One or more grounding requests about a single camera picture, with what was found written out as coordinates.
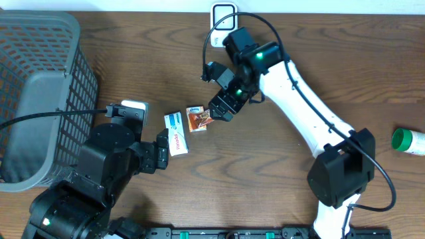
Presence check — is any orange tissue pack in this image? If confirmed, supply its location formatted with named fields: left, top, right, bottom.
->
left=186, top=106, right=207, bottom=133

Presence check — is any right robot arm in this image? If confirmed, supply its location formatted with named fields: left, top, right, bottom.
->
left=202, top=28, right=375, bottom=238

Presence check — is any grey plastic basket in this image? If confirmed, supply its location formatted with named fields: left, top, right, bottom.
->
left=1, top=11, right=98, bottom=193

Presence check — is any white barcode scanner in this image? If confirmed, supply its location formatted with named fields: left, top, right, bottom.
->
left=210, top=2, right=238, bottom=48

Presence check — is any black right camera cable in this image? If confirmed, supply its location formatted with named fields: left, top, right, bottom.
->
left=201, top=12, right=398, bottom=239

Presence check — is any black left camera cable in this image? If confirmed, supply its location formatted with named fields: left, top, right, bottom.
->
left=0, top=108, right=109, bottom=130

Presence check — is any black camera cable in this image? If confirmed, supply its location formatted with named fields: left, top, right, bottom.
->
left=0, top=108, right=109, bottom=130
left=201, top=12, right=398, bottom=239

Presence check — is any green lid white bottle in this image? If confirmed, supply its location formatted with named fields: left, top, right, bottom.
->
left=391, top=128, right=425, bottom=156

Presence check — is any red Top chocolate bar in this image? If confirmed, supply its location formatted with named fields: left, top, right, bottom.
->
left=190, top=109, right=214, bottom=128

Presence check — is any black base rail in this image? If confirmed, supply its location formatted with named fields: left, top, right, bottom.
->
left=143, top=226, right=392, bottom=239

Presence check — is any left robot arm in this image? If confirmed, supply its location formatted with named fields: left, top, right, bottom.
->
left=22, top=123, right=169, bottom=238

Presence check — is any white Panadol box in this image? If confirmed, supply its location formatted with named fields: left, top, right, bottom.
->
left=164, top=112, right=189, bottom=156

